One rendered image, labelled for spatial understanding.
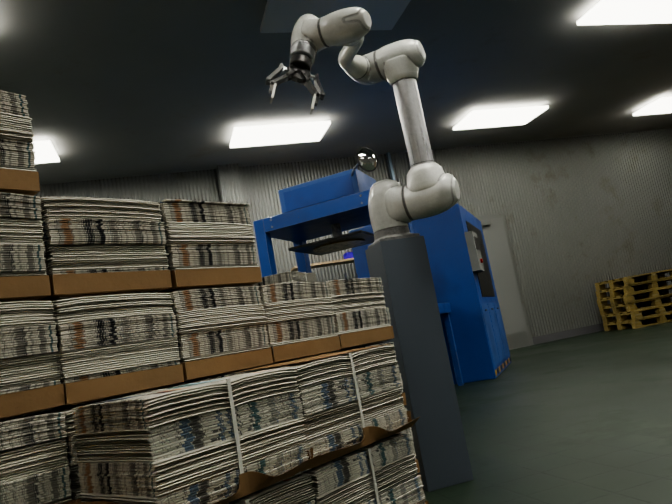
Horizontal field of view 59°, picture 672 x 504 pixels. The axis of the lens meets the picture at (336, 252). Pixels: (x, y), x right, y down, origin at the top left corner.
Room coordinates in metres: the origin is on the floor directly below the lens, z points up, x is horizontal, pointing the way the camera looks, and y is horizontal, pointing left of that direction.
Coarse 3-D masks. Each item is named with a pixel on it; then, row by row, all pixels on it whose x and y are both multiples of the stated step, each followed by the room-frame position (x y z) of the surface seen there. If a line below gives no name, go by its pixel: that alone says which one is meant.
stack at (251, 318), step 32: (224, 288) 1.58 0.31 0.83; (256, 288) 1.67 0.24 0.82; (288, 288) 1.77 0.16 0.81; (320, 288) 1.87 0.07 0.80; (352, 288) 2.01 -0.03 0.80; (64, 320) 1.25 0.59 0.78; (96, 320) 1.31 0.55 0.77; (128, 320) 1.36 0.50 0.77; (160, 320) 1.44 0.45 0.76; (192, 320) 1.49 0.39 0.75; (224, 320) 1.57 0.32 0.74; (256, 320) 1.65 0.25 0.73; (288, 320) 1.75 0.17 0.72; (320, 320) 1.85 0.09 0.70; (352, 320) 1.98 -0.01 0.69; (384, 320) 2.10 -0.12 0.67; (64, 352) 1.25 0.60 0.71; (96, 352) 1.30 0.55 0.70; (128, 352) 1.36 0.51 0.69; (160, 352) 1.42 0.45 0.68; (192, 352) 1.49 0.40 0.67; (224, 352) 1.56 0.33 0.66; (64, 416) 1.26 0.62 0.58
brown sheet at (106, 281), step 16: (112, 272) 1.35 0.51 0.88; (128, 272) 1.37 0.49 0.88; (144, 272) 1.41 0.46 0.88; (160, 272) 1.44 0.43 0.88; (64, 288) 1.26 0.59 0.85; (80, 288) 1.29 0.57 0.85; (96, 288) 1.32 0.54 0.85; (112, 288) 1.34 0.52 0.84; (128, 288) 1.37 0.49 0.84; (144, 288) 1.40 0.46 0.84
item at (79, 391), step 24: (336, 336) 1.89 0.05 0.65; (360, 336) 1.98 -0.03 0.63; (384, 336) 2.08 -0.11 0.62; (216, 360) 1.53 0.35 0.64; (240, 360) 1.59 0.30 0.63; (264, 360) 1.66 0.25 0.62; (72, 384) 1.25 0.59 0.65; (96, 384) 1.29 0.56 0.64; (120, 384) 1.34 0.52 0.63; (144, 384) 1.38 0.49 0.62; (168, 384) 1.43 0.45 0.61
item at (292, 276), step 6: (270, 276) 3.13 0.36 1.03; (276, 276) 3.12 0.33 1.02; (282, 276) 3.11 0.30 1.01; (288, 276) 3.10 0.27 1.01; (294, 276) 3.13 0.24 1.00; (300, 276) 3.21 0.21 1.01; (264, 282) 3.16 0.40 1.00; (270, 282) 3.13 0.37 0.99; (276, 282) 3.12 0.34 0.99; (282, 282) 3.11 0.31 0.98; (288, 282) 3.09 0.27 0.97; (294, 282) 3.11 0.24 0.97
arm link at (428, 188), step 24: (384, 48) 2.39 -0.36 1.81; (408, 48) 2.34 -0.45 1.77; (384, 72) 2.42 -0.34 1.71; (408, 72) 2.37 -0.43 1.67; (408, 96) 2.39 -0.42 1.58; (408, 120) 2.40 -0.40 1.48; (408, 144) 2.42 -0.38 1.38; (432, 168) 2.38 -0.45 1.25; (408, 192) 2.42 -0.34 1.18; (432, 192) 2.37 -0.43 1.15; (456, 192) 2.39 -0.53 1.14
